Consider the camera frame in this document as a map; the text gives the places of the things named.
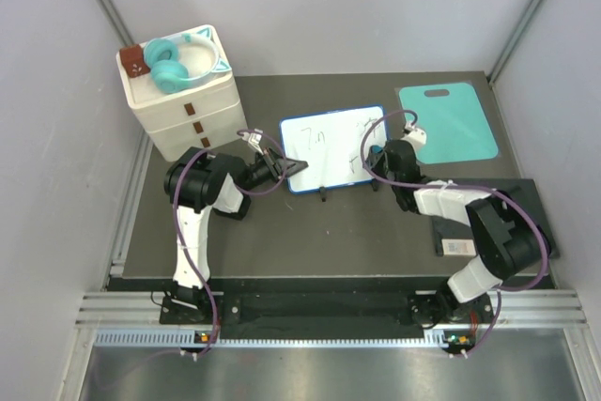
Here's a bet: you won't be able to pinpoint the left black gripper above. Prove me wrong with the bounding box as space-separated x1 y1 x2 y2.
240 148 306 194

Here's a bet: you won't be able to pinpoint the blue whiteboard eraser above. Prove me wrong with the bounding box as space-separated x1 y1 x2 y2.
367 145 384 170

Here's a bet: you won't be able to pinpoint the blue-framed whiteboard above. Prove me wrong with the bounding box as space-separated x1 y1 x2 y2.
279 105 388 194

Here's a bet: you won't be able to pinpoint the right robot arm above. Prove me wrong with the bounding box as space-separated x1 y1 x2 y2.
366 139 555 322

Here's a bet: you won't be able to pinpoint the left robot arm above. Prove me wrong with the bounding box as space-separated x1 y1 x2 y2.
161 147 309 324

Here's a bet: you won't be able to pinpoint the teal cutting board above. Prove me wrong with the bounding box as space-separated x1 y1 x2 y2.
399 82 499 164

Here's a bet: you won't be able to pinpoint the black rectangular mat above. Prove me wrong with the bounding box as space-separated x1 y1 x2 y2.
430 178 560 258

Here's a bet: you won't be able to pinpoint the white label card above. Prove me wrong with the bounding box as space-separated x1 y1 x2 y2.
441 239 476 256

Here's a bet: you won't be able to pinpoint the white three-drawer storage box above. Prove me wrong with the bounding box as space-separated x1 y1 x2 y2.
116 24 247 162

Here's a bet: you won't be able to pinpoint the teal cat-ear headphones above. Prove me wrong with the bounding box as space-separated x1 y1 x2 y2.
143 25 232 94

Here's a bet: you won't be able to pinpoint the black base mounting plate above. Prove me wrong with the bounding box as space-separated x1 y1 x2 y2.
160 276 492 338

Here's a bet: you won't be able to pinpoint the brown small cube box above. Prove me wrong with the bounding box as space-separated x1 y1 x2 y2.
118 44 150 78

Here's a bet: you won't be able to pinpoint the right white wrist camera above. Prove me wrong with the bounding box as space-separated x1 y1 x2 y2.
403 124 427 152

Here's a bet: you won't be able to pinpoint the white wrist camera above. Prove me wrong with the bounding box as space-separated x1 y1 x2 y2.
239 129 263 153
403 124 427 152

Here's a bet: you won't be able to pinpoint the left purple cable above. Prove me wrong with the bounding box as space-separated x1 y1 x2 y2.
171 128 285 355

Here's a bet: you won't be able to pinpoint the purple cable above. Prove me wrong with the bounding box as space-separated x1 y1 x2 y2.
360 109 550 358
171 128 285 355

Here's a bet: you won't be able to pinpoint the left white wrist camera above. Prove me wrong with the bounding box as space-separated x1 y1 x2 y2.
239 129 263 153

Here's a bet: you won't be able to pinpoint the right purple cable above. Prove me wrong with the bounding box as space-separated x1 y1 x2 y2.
360 109 550 358

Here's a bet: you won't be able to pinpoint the aluminium rail frame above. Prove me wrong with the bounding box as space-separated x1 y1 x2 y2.
75 290 588 329

